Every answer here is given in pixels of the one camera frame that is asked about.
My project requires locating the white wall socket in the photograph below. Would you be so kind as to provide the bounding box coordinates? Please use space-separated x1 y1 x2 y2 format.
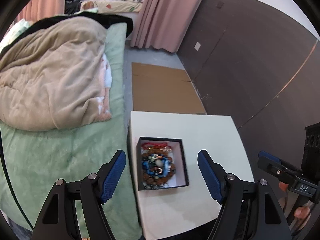
194 42 201 51

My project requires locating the dark green bead bracelet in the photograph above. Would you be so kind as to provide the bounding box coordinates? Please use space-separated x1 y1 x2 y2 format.
142 182 171 190

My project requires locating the pink curtain by wall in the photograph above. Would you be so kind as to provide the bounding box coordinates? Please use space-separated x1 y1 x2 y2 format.
130 0 202 53

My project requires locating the floral bedding far bed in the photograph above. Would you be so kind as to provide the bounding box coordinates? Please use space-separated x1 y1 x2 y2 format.
80 0 144 14

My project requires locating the pink curtain by window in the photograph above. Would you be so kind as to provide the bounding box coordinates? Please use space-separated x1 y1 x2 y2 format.
14 0 65 23

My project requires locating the bed with green sheet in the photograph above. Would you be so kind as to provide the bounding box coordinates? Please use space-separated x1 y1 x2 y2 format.
1 23 127 229

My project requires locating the red string bracelet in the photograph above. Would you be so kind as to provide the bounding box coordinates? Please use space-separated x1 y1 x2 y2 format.
141 141 172 152

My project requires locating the black clothing on bed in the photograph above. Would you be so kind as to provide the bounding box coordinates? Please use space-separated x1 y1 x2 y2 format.
1 11 133 57

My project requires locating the flat brown cardboard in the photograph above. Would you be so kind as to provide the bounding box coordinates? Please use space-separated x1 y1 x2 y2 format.
132 62 206 114

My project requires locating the black jewelry box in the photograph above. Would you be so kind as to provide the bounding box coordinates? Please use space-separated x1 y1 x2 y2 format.
136 137 189 191

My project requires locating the brown wooden bead bracelet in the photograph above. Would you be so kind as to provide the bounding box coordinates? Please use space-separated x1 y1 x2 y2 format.
140 149 177 184

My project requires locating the person's right hand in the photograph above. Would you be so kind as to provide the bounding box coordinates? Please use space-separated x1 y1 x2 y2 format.
278 181 312 219

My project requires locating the beige blanket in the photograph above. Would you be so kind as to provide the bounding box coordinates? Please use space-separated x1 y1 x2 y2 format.
1 22 111 131

